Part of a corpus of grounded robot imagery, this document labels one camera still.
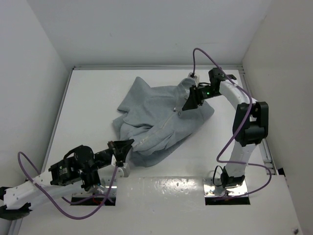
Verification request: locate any metal base plate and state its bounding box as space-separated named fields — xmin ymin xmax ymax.
xmin=71 ymin=177 xmax=117 ymax=199
xmin=203 ymin=177 xmax=248 ymax=198

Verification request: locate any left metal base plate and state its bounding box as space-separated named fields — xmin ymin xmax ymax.
xmin=71 ymin=177 xmax=117 ymax=199

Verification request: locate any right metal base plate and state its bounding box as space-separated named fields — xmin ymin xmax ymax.
xmin=203 ymin=177 xmax=248 ymax=198

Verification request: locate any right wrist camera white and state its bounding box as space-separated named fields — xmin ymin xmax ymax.
xmin=188 ymin=72 xmax=200 ymax=86

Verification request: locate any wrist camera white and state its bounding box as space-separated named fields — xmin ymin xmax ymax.
xmin=188 ymin=72 xmax=200 ymax=86
xmin=111 ymin=156 xmax=130 ymax=178

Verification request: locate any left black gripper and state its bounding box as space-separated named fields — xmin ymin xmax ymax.
xmin=83 ymin=139 xmax=135 ymax=173

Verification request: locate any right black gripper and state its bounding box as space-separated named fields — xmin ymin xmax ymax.
xmin=182 ymin=84 xmax=222 ymax=111

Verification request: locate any grey zip jacket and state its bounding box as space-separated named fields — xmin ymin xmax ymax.
xmin=112 ymin=77 xmax=214 ymax=167

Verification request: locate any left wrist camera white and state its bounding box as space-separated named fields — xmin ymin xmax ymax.
xmin=111 ymin=156 xmax=130 ymax=178

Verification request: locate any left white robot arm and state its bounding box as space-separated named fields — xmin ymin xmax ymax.
xmin=0 ymin=139 xmax=134 ymax=221

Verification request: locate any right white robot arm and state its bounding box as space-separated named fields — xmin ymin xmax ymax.
xmin=182 ymin=68 xmax=269 ymax=188

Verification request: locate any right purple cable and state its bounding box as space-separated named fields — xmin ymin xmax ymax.
xmin=192 ymin=47 xmax=272 ymax=200

